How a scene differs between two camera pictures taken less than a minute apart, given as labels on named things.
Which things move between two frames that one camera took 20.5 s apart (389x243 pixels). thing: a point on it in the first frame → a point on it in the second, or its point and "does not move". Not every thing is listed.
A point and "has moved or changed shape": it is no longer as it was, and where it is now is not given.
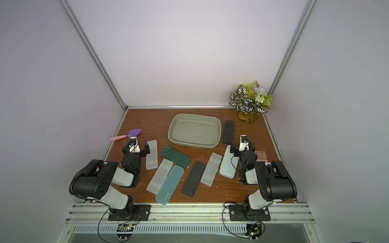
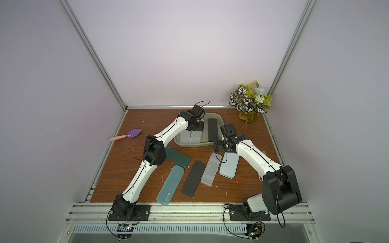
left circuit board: [124, 232] does not move
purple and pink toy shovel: [132, 133] does not move
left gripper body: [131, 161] → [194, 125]
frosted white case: [159, 175] → [195, 136]
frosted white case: [152, 158] has moved or changed shape
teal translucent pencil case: [169, 185] does not move
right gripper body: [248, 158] → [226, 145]
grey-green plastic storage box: [194, 130] does not move
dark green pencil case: [176, 156] does not move
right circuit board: [254, 231] does not move
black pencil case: [229, 132] has moved or changed shape
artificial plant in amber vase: [249, 100] does not move
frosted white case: [211, 168] does not move
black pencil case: [193, 178] does not move
